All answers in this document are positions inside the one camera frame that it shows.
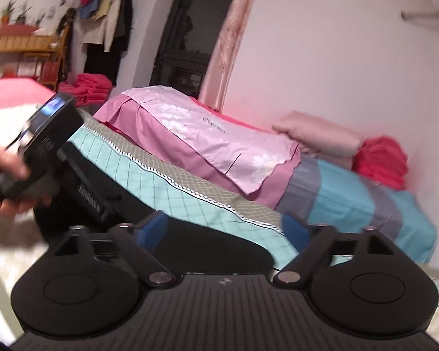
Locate red towel stack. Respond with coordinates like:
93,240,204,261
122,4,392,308
58,73,112,107

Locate pink curtain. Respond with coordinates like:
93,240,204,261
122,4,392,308
198,0,254,113

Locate pink bed sheet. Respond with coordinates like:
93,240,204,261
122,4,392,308
0,78,54,109

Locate teal grey checked quilt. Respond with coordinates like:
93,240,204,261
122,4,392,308
67,107,439,306

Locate wooden shelf rack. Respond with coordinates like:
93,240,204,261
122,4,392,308
0,23,69,91

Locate hanging clothes on rack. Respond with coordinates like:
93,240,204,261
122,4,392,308
56,0,133,86

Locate red folded blanket by wall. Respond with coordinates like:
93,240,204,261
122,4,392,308
352,135,408,190

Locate person left hand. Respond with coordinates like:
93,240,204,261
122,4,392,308
0,146,52,221

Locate pink floral pillow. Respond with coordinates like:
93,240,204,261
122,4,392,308
94,86,301,208

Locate dark window frame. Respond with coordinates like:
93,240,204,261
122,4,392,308
150,0,232,98

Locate blue grey striped pillow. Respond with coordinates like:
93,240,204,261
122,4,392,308
276,155,437,263

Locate black pants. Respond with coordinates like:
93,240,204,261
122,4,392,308
34,143,274,276

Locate beige pink folded blanket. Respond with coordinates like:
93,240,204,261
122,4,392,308
272,111,364,170

